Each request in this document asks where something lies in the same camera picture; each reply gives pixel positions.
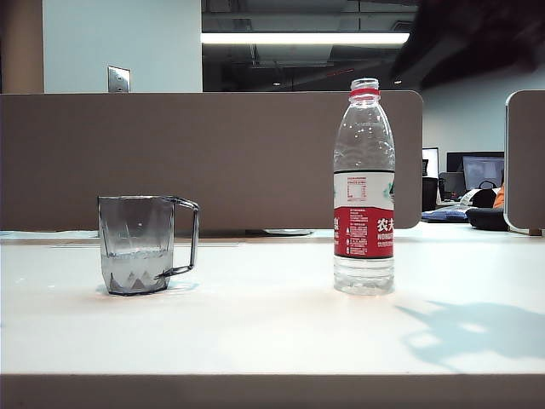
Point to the clear water bottle red label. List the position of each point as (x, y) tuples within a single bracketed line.
[(364, 230)]

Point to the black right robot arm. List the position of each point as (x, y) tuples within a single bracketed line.
[(477, 30)]

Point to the transparent grey plastic mug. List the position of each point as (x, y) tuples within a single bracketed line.
[(136, 238)]

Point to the silver monitor stand base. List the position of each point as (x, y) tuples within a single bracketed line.
[(289, 232)]

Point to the large brown desk partition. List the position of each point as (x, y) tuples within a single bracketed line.
[(213, 162)]

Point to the long white ceiling light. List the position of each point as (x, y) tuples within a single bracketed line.
[(298, 38)]

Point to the blue cloth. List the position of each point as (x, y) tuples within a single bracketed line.
[(445, 215)]

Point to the black computer monitor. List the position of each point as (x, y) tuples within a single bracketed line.
[(479, 170)]

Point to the black oval cushion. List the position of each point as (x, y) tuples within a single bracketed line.
[(487, 218)]

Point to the orange garment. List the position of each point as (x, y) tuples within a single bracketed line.
[(500, 198)]

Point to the brown partition with white edge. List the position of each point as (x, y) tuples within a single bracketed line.
[(527, 162)]

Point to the metal wall switch plate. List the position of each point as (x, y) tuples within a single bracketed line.
[(119, 79)]

